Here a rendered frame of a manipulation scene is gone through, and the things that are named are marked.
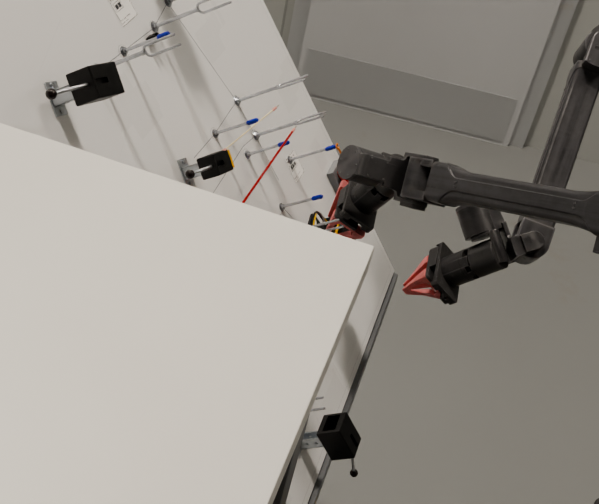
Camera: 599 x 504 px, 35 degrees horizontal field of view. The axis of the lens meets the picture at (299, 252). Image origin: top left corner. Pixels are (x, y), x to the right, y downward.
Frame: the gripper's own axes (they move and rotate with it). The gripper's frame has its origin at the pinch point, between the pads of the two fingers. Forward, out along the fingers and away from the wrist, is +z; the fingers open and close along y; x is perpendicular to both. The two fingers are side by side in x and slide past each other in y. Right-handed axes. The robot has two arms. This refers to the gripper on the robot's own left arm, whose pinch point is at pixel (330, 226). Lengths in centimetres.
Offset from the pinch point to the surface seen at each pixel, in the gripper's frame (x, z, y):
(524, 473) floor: 123, 74, -39
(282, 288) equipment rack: -41, -73, 87
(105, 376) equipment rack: -47, -71, 96
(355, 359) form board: 21.9, 18.3, 7.5
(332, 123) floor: 61, 136, -208
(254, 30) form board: -28.0, -5.1, -27.2
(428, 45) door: 73, 89, -230
